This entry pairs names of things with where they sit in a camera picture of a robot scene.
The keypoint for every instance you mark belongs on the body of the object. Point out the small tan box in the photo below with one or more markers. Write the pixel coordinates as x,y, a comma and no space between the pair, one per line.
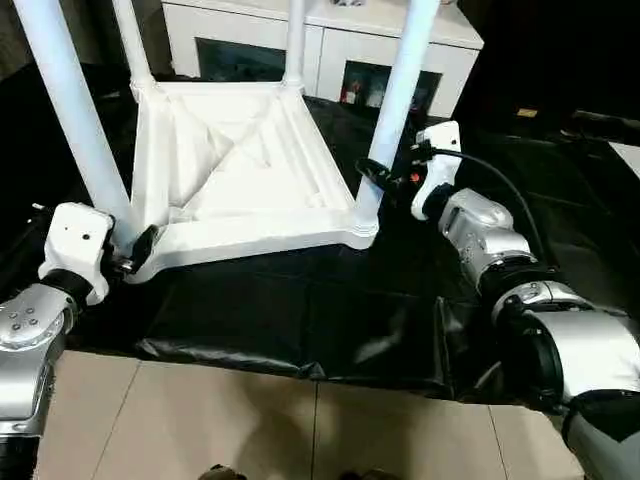
526,112

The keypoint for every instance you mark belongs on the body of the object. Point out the white sideboard with glass doors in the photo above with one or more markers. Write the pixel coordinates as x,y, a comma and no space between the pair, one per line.
350,50

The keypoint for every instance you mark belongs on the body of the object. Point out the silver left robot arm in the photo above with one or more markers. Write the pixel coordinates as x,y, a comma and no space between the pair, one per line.
25,350

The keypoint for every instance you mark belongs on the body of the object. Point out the black plastic cover mat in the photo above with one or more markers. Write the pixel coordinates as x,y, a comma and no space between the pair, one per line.
300,310

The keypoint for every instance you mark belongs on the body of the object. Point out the small white bottle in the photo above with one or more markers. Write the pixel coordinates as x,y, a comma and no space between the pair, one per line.
374,95

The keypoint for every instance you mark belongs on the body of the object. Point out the white flat board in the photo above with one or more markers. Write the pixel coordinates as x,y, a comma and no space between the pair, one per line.
627,155

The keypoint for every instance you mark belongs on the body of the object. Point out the white plastic table top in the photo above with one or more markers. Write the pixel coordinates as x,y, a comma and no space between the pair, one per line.
240,175

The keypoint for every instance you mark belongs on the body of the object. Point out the grey curtain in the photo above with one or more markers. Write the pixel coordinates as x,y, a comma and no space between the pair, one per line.
95,35

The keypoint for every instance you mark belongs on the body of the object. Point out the white plastic table leg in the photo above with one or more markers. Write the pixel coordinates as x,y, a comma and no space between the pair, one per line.
70,100
400,100
132,45
295,45

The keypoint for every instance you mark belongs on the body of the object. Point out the dark robot body part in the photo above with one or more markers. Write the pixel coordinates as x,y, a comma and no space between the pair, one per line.
220,472

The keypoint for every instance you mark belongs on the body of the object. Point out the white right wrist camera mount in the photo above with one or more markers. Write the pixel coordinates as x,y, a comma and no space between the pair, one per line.
442,145

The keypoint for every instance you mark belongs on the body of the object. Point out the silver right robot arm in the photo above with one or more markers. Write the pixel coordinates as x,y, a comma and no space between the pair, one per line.
480,225

